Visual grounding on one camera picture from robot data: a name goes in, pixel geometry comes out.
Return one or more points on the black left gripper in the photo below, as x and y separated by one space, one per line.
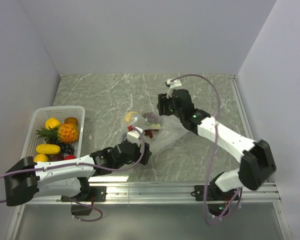
148 153

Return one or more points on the orange fruit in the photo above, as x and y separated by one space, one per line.
64 133

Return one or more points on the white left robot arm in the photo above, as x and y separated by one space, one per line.
27 179

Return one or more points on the dark grape bunch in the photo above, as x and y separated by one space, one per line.
65 148

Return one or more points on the red pepper in basket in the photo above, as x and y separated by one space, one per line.
69 157

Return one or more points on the yellow bell pepper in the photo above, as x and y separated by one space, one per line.
52 123

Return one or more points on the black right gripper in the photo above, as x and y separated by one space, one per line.
164 100

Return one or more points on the aluminium mounting rail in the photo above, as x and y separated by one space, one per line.
173 193

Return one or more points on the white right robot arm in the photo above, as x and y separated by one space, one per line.
255 158

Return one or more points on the yellow banana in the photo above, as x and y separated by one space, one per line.
48 149

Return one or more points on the aluminium side rail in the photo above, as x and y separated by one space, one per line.
240 105

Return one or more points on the purple fruit in bag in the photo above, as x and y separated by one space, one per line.
151 117

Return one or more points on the brown fruit in basket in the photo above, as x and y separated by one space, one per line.
56 158

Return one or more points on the white plastic basket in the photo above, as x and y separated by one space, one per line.
38 120

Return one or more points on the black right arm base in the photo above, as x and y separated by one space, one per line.
218 198

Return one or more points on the yellow lemon in basket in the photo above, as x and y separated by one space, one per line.
41 158

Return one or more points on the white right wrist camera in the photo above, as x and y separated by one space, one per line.
173 83

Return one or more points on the red grape bunch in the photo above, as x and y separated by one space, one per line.
148 133

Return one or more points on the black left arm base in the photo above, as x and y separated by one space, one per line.
84 202

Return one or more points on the clear plastic bag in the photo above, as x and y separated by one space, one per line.
165 134

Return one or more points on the yellow lemon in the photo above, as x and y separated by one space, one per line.
128 116
41 158

